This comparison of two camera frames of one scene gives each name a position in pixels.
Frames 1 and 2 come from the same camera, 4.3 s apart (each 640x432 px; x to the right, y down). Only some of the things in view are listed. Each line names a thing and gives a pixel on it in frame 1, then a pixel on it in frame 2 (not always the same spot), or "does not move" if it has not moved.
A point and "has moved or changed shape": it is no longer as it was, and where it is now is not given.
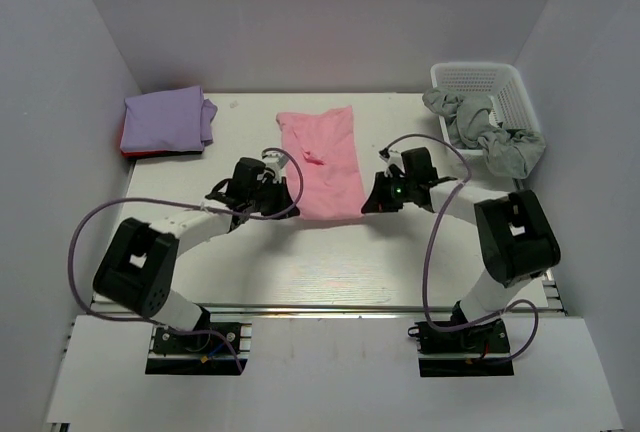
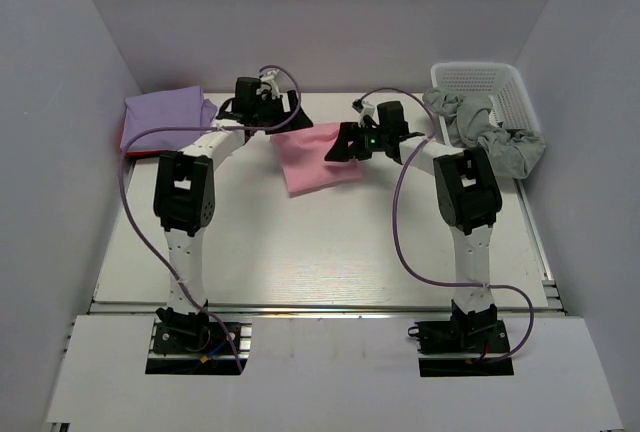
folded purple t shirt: x=177 y=119 does not move
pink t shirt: x=325 y=144 has moved or changed shape
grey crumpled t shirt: x=509 y=152 does not move
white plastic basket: x=511 y=104 does not move
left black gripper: x=275 y=197 -> x=282 y=112
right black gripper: x=382 y=194 -> x=353 y=140
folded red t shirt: x=148 y=153 does not move
